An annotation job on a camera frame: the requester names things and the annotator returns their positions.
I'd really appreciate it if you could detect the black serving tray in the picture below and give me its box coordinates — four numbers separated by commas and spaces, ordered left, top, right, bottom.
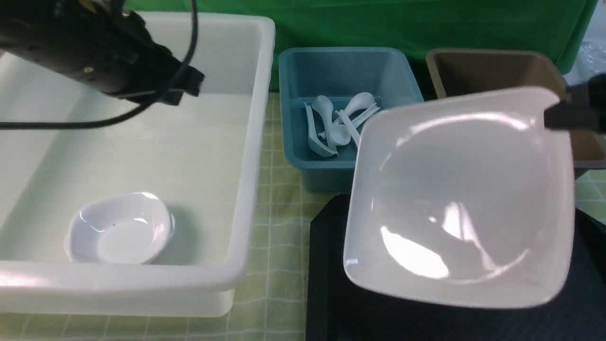
305, 195, 606, 341

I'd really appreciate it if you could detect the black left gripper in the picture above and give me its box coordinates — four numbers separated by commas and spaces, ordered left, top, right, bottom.
0, 0, 182, 104

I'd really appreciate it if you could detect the green checked tablecloth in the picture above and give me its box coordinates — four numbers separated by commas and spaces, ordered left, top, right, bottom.
0, 92, 606, 341

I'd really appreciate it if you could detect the clear plastic object at right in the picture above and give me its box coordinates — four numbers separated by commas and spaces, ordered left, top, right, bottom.
574, 41, 606, 84

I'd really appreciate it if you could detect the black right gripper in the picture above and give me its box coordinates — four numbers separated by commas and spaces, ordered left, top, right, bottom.
544, 73, 606, 133

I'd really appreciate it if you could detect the large white plastic tub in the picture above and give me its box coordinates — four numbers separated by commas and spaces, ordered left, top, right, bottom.
0, 13, 276, 317

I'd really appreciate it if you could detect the white spoon top in bin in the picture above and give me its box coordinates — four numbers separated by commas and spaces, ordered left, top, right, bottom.
336, 92, 380, 129

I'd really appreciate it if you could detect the green backdrop cloth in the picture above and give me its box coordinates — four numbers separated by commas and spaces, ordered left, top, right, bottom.
123, 0, 599, 93

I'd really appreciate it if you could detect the white bowl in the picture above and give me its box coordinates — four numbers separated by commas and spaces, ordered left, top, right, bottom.
63, 192, 176, 265

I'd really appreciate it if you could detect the teal plastic bin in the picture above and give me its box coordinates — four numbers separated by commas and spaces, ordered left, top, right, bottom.
279, 47, 424, 192

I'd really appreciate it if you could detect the brown plastic bin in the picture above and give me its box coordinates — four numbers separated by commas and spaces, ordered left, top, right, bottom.
426, 48, 605, 178

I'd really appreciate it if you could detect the large white square plate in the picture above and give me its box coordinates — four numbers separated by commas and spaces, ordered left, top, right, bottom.
343, 87, 575, 309

